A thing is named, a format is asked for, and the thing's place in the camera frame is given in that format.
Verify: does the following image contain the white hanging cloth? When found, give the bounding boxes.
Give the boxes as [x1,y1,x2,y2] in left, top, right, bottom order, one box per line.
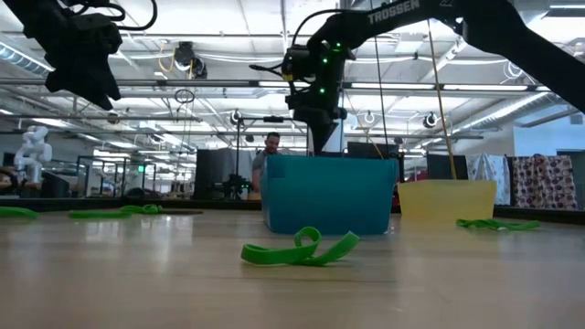
[464,153,512,206]

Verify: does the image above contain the blue plastic basket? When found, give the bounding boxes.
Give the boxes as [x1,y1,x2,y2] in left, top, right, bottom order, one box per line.
[261,154,399,237]

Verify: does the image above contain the black partition screen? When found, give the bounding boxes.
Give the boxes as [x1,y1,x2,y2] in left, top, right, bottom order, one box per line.
[195,148,255,201]

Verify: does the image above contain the black panel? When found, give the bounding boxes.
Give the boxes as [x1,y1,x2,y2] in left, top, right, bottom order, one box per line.
[426,153,470,181]

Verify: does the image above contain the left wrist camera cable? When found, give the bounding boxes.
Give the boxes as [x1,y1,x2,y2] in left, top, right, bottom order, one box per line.
[72,0,159,32]

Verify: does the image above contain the black metal rack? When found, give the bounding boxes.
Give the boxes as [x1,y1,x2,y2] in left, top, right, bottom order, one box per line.
[75,154,157,198]

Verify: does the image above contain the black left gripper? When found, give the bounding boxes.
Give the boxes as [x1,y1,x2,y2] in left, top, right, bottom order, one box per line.
[25,16,123,111]

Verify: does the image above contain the long black cable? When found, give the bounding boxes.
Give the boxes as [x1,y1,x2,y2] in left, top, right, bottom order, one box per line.
[373,34,389,147]

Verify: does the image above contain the patterned hanging cloth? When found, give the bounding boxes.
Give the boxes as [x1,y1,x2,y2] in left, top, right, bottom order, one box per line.
[511,154,578,210]

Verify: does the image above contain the yellow plastic basket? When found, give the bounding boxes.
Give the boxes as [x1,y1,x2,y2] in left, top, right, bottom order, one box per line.
[396,178,498,225]

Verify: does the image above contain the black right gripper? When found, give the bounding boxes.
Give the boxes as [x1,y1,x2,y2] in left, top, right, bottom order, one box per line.
[288,39,356,155]

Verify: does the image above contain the black monitor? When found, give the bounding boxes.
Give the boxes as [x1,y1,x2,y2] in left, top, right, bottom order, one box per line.
[346,141,406,159]

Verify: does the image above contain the ceiling light strip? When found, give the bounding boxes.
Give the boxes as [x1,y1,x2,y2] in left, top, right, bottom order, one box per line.
[258,80,540,91]

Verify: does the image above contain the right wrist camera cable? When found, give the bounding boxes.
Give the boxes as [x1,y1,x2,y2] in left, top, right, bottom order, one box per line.
[249,7,351,75]

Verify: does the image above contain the black stand frame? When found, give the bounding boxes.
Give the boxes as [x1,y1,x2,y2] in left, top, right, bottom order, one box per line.
[230,115,311,201]

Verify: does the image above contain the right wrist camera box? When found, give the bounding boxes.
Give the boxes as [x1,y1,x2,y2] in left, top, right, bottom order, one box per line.
[281,45,316,90]

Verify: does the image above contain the person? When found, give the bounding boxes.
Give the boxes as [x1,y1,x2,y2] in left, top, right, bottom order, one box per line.
[250,131,282,193]

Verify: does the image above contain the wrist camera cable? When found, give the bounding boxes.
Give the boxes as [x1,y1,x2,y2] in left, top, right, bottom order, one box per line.
[72,0,159,32]
[249,7,351,75]

